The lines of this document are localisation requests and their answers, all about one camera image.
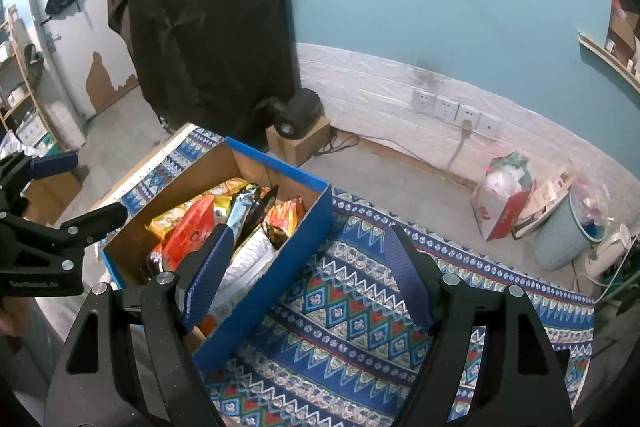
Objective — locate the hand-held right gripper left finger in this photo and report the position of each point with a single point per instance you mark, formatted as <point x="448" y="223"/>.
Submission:
<point x="205" y="277"/>

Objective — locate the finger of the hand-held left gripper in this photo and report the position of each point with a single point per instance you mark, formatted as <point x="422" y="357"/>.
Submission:
<point x="100" y="221"/>
<point x="55" y="164"/>

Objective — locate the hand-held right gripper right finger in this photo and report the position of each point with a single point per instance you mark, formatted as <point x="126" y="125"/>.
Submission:
<point x="412" y="277"/>

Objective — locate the white black snack packet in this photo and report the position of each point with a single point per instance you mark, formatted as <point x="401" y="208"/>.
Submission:
<point x="245" y="267"/>

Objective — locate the blue cardboard box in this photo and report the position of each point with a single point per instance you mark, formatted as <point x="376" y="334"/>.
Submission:
<point x="280" y="287"/>

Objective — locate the silver snack packet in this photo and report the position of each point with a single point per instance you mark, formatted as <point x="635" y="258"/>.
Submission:
<point x="240" y="207"/>

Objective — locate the small gold snack packet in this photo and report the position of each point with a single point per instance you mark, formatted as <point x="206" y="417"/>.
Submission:
<point x="227" y="189"/>

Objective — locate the large brown cardboard box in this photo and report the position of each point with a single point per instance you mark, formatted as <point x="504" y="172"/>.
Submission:
<point x="50" y="199"/>

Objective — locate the blue patterned mat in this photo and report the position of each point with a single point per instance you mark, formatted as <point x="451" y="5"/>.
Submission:
<point x="350" y="307"/>

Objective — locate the wooden storage rack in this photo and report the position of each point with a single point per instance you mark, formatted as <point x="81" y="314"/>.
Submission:
<point x="22" y="82"/>

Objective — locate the red white paper bag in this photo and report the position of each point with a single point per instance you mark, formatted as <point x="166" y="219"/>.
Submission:
<point x="500" y="212"/>

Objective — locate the white door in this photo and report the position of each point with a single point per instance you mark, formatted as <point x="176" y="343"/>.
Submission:
<point x="75" y="57"/>

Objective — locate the flat cardboard sheets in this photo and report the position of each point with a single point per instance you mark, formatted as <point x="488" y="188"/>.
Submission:
<point x="542" y="197"/>

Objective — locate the light blue trash bin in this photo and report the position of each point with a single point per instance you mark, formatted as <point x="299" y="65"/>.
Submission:
<point x="560" y="237"/>

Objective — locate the small brown cardboard box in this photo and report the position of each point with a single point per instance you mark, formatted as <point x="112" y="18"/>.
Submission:
<point x="300" y="149"/>

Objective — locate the white electric kettle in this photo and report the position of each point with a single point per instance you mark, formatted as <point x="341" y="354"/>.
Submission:
<point x="607" y="252"/>

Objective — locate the black cloth cover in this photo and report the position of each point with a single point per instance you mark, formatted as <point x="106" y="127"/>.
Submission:
<point x="210" y="17"/>

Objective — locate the open cardboard box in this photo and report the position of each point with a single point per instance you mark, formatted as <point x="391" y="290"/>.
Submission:
<point x="622" y="27"/>

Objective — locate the white wall socket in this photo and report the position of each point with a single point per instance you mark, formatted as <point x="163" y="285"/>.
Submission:
<point x="423" y="101"/>
<point x="489" y="125"/>
<point x="468" y="114"/>
<point x="445" y="108"/>

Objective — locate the wooden wall shelf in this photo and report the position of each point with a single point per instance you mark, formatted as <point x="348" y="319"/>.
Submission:
<point x="607" y="57"/>

